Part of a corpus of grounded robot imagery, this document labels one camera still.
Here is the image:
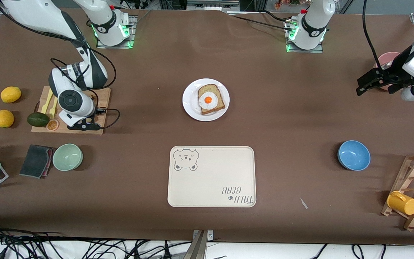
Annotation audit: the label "blue bowl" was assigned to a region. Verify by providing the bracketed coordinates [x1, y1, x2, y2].
[337, 140, 371, 171]

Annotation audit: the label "tangled black floor cables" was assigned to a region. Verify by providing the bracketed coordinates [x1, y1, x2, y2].
[0, 223, 193, 259]

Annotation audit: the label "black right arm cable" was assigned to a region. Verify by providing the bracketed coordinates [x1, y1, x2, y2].
[50, 47, 121, 130]

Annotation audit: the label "pink ribbed bowl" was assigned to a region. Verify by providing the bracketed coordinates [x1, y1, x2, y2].
[373, 52, 401, 92]

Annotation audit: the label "yellow plastic knife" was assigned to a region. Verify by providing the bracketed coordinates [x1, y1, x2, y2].
[41, 88, 54, 114]

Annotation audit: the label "yellow lemon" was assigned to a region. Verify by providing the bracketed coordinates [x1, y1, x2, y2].
[0, 110, 15, 128]
[0, 86, 22, 104]

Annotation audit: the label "black base power cable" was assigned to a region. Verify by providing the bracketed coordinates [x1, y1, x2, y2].
[225, 11, 294, 31]

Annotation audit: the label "white round plate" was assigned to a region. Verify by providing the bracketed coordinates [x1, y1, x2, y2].
[182, 78, 230, 122]

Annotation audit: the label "yellow mug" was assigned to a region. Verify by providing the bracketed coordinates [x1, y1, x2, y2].
[387, 191, 414, 215]

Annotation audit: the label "metal table edge bracket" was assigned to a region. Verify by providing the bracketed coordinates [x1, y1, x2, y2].
[182, 230, 215, 259]

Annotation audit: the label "yellow plastic fork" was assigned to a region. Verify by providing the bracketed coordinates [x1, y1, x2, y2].
[49, 94, 59, 119]

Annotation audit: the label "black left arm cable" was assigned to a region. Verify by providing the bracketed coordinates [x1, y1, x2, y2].
[362, 0, 385, 71]

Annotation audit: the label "grey folded cloth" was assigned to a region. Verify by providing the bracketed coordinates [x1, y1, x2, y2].
[19, 144, 57, 179]

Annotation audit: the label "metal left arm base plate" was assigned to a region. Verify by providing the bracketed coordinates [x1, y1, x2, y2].
[285, 20, 324, 54]

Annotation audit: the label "green avocado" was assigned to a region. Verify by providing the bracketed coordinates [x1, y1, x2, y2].
[27, 112, 50, 127]

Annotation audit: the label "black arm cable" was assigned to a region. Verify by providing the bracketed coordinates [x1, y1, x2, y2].
[50, 47, 121, 130]
[362, 0, 385, 71]

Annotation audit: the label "wooden mug rack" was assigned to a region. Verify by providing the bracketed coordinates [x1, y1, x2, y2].
[381, 152, 414, 231]

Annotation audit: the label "wooden cutting board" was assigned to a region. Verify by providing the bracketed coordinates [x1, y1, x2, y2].
[31, 86, 111, 135]

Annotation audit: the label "mint green bowl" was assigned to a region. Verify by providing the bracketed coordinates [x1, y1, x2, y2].
[52, 144, 84, 172]

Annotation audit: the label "cream tray with bear print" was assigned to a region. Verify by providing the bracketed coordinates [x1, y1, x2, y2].
[167, 146, 257, 208]

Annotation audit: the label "toy fried egg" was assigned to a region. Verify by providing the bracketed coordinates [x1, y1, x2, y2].
[198, 91, 218, 110]

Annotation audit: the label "grey metal box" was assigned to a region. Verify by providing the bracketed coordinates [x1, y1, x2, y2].
[187, 0, 240, 11]

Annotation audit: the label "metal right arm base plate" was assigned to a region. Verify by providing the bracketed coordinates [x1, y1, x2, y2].
[96, 14, 135, 49]

